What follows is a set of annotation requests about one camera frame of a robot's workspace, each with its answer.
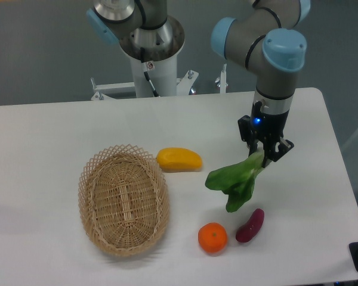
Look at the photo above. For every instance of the green leafy vegetable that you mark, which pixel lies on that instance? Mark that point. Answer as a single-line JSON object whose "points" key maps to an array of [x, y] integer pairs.
{"points": [[237, 181]]}

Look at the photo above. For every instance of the purple sweet potato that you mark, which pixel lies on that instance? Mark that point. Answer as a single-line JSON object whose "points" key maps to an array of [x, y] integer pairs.
{"points": [[251, 228]]}

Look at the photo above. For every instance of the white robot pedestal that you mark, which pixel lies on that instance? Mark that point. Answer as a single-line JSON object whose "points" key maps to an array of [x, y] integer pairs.
{"points": [[155, 70]]}

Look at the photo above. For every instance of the yellow mango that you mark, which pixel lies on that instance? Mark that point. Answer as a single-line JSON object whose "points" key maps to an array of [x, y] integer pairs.
{"points": [[174, 159]]}

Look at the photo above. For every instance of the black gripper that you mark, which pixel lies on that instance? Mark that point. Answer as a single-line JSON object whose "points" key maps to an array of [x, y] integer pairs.
{"points": [[268, 129]]}

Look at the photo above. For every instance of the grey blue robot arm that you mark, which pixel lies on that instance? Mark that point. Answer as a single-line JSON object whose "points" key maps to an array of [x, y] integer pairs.
{"points": [[266, 44]]}

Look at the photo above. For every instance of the orange tangerine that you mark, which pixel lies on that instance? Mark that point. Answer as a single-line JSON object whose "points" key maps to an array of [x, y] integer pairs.
{"points": [[212, 238]]}

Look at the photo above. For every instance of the woven wicker basket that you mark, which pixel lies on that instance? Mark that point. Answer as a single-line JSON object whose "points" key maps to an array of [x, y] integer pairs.
{"points": [[123, 200]]}

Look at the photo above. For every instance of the white metal base frame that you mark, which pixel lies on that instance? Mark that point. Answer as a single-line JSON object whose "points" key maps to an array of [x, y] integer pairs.
{"points": [[184, 86]]}

